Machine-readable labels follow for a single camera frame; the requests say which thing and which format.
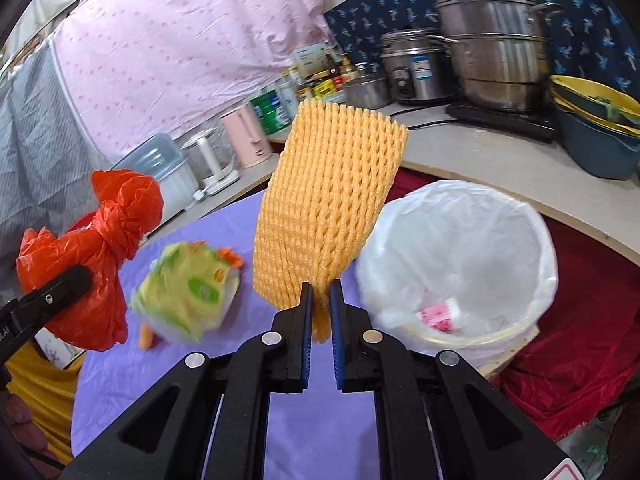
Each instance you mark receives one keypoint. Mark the small white blue device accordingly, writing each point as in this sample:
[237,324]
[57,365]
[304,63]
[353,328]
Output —
[199,195]

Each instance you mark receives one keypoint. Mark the steel rice cooker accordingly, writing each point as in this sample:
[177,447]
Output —
[420,70]

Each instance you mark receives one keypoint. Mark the pink dotted cloth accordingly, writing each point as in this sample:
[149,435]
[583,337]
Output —
[175,50]

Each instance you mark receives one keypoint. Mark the black induction cooker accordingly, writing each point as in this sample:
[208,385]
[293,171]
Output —
[500,120]

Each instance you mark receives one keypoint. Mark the group of seasoning bottles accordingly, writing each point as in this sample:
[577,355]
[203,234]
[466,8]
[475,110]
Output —
[322,75]

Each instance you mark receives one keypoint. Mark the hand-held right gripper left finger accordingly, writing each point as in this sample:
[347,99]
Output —
[305,345]

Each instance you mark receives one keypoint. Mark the yellow plastic basin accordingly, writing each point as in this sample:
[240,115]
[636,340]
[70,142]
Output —
[590,97]

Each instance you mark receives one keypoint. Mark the white dish box blue lid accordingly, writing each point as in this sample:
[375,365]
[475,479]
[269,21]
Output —
[160,170]

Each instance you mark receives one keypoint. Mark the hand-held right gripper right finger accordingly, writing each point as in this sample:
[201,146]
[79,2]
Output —
[337,345]

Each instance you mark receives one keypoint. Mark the large steel steamer pot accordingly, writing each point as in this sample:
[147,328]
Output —
[495,45]

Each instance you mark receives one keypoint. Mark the green snack packet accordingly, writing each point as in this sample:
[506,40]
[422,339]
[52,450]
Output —
[190,290]

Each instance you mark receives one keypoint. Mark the printed cardboard box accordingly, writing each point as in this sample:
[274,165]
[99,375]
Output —
[55,352]

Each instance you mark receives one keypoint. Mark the blue-grey plastic basin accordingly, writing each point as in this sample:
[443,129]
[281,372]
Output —
[595,152]

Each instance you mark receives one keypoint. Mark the small steel lidded pot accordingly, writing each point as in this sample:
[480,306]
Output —
[367,91]

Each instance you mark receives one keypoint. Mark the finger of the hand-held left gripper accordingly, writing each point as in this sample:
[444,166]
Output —
[55,297]

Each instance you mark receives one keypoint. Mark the dark red cloth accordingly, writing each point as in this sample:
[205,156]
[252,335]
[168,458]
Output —
[575,360]

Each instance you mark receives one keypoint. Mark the pink electric kettle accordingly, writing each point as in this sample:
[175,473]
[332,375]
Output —
[245,137]

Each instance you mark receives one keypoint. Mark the white lined trash bin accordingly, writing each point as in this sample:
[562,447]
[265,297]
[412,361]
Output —
[450,240]

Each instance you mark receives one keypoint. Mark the purple tablecloth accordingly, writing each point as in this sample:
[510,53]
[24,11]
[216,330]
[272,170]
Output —
[240,325]

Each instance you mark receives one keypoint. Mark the green label canister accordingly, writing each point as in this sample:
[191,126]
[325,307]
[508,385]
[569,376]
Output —
[267,112]

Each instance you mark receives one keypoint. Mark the yellow cloth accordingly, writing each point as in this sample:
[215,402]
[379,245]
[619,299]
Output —
[45,400]

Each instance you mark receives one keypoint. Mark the red plastic bag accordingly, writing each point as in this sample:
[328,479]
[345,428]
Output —
[115,240]

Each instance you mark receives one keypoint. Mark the yellow foam fruit net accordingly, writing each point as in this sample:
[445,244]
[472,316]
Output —
[325,185]

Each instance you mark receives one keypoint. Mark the grey cloth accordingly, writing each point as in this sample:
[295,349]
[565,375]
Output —
[40,135]

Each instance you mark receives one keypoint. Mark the pink wrapper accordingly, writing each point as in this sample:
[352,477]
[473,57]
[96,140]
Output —
[440,316]

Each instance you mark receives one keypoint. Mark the blue floral cloth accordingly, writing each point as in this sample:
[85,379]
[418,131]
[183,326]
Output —
[590,20]

